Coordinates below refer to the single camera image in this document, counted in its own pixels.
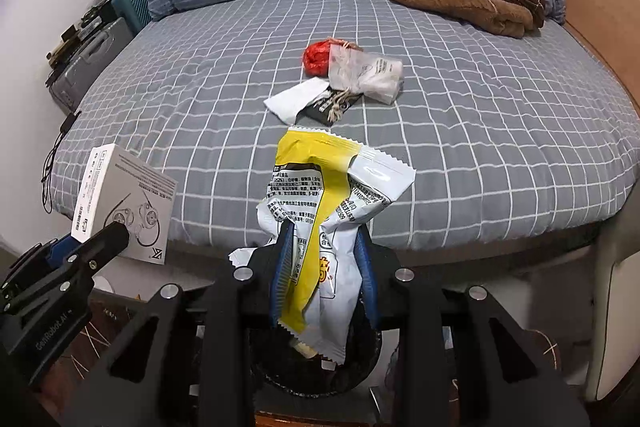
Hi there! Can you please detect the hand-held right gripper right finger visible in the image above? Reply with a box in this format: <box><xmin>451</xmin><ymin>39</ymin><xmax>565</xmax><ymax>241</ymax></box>
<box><xmin>355</xmin><ymin>227</ymin><xmax>586</xmax><ymax>427</ymax></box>

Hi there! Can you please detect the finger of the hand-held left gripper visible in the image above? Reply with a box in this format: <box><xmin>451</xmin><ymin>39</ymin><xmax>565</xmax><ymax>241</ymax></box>
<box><xmin>0</xmin><ymin>222</ymin><xmax>132</xmax><ymax>318</ymax></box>
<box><xmin>0</xmin><ymin>234</ymin><xmax>83</xmax><ymax>293</ymax></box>

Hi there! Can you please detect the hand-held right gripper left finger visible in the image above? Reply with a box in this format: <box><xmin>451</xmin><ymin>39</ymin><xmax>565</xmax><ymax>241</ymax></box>
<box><xmin>60</xmin><ymin>222</ymin><xmax>298</xmax><ymax>427</ymax></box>

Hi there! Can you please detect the white earphone box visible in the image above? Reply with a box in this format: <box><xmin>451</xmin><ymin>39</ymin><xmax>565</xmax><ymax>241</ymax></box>
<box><xmin>71</xmin><ymin>143</ymin><xmax>179</xmax><ymax>264</ymax></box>

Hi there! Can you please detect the bin with black liner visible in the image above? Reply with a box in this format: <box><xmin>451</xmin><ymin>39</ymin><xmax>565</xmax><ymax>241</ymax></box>
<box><xmin>247</xmin><ymin>322</ymin><xmax>386</xmax><ymax>398</ymax></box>

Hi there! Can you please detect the yellow white snack bag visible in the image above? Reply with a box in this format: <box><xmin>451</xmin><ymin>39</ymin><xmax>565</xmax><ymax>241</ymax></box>
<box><xmin>227</xmin><ymin>127</ymin><xmax>417</xmax><ymax>367</ymax></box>

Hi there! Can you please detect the black wet wipe packet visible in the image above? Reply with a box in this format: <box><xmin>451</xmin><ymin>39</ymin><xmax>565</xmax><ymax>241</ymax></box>
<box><xmin>295</xmin><ymin>87</ymin><xmax>368</xmax><ymax>128</ymax></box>

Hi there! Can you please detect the person's left leg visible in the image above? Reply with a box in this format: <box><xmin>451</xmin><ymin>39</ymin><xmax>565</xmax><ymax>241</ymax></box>
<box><xmin>30</xmin><ymin>292</ymin><xmax>206</xmax><ymax>413</ymax></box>

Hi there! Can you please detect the person's leg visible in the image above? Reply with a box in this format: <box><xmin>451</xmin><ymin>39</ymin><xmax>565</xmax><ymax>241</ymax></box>
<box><xmin>440</xmin><ymin>322</ymin><xmax>596</xmax><ymax>413</ymax></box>
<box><xmin>30</xmin><ymin>292</ymin><xmax>206</xmax><ymax>413</ymax></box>

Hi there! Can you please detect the white paper tissue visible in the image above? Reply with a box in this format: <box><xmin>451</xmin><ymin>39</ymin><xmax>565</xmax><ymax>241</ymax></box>
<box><xmin>263</xmin><ymin>79</ymin><xmax>328</xmax><ymax>125</ymax></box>

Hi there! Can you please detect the grey hard case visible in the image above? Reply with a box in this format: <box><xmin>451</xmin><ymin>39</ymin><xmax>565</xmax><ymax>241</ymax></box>
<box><xmin>48</xmin><ymin>18</ymin><xmax>135</xmax><ymax>115</ymax></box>

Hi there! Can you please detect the person's right leg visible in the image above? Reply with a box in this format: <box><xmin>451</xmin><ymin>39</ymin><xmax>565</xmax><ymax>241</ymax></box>
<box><xmin>440</xmin><ymin>322</ymin><xmax>596</xmax><ymax>413</ymax></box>

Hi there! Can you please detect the white crumpled plastic bag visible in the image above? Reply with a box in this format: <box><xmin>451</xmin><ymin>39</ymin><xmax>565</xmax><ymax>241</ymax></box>
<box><xmin>357</xmin><ymin>53</ymin><xmax>405</xmax><ymax>104</ymax></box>

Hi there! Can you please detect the dark clutter pile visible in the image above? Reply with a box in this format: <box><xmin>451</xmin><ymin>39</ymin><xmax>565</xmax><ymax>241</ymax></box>
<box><xmin>46</xmin><ymin>0</ymin><xmax>146</xmax><ymax>75</ymax></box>

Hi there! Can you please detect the red crumpled wrapper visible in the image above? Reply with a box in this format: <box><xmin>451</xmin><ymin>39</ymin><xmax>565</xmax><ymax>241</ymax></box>
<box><xmin>302</xmin><ymin>38</ymin><xmax>346</xmax><ymax>75</ymax></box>

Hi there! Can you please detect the teal suitcase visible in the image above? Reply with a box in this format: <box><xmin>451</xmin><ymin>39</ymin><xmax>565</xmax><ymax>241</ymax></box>
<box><xmin>111</xmin><ymin>0</ymin><xmax>153</xmax><ymax>35</ymax></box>

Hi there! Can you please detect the white bed base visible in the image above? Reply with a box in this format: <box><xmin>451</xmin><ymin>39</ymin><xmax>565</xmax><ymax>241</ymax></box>
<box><xmin>585</xmin><ymin>227</ymin><xmax>640</xmax><ymax>403</ymax></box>

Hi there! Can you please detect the black charger cable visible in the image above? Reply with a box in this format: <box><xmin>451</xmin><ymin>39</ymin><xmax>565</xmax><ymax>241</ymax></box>
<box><xmin>42</xmin><ymin>111</ymin><xmax>82</xmax><ymax>202</ymax></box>

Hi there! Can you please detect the translucent drawstring pouch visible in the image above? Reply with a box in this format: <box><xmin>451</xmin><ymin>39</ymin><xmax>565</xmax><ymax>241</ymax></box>
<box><xmin>325</xmin><ymin>41</ymin><xmax>368</xmax><ymax>122</ymax></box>

